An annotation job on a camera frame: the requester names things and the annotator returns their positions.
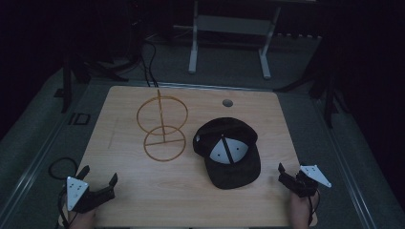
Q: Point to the grey round table grommet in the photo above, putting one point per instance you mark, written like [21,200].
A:
[227,102]

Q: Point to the white metal desk frame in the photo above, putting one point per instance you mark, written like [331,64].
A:
[230,25]

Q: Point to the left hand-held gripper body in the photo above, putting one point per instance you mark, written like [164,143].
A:
[76,191]

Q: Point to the person's right hand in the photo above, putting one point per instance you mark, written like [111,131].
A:
[301,211]

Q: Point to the black tripod stand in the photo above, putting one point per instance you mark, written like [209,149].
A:
[67,82]
[329,95]

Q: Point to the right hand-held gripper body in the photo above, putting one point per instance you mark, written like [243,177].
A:
[310,181]

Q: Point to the black baseball cap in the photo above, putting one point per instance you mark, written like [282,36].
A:
[226,152]

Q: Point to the person's left hand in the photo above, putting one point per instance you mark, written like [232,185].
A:
[82,218]

